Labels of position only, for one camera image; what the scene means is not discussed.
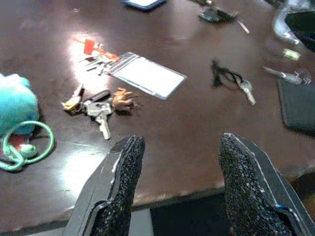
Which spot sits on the small yellow-green item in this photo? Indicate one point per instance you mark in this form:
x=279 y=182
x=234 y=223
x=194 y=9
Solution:
x=291 y=54

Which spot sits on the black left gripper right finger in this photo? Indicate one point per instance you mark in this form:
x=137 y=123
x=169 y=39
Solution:
x=248 y=191

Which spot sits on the key bunch with brown figurine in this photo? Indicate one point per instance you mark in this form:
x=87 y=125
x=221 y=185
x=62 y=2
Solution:
x=98 y=109

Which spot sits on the clear badge holder white card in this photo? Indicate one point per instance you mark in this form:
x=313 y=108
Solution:
x=150 y=76

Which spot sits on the teal plush toy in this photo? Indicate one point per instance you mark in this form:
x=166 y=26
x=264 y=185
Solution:
x=14 y=103

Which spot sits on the dark brown wooden table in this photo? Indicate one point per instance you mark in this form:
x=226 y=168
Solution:
x=172 y=123

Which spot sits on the keys with red tag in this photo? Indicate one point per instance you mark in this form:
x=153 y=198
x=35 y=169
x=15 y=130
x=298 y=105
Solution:
x=89 y=46

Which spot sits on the black flat pad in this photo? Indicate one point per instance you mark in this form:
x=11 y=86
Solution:
x=300 y=108

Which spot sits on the silver metal pen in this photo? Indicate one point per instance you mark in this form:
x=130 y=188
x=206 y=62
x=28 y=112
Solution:
x=283 y=75

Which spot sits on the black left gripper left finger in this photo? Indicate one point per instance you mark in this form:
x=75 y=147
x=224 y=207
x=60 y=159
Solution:
x=115 y=186

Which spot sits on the blue-edged white flat item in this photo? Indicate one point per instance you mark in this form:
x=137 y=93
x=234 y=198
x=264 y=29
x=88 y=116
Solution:
x=145 y=3

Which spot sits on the black object with grey tube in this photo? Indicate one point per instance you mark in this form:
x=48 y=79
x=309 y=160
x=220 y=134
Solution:
x=302 y=27

